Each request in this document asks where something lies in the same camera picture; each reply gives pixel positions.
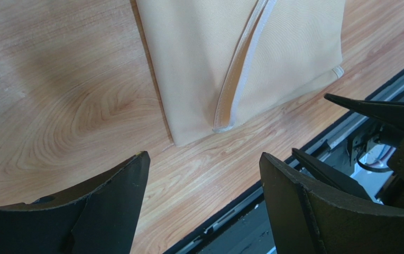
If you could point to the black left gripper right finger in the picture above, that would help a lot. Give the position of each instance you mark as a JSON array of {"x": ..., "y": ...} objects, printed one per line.
[{"x": 308, "y": 216}]

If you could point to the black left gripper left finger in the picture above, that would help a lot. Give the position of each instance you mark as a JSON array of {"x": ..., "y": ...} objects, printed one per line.
[{"x": 99, "y": 215}]

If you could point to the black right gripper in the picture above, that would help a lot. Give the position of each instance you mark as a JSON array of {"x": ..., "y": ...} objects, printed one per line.
[{"x": 391, "y": 113}]

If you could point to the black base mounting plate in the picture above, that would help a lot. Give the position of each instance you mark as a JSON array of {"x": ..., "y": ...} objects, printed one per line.
[{"x": 230, "y": 232}]

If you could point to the beige cloth napkin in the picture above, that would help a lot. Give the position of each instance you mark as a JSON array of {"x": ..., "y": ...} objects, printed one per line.
[{"x": 220, "y": 63}]

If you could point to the aluminium frame rail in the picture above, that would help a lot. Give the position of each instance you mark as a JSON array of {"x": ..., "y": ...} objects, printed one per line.
[{"x": 371, "y": 112}]

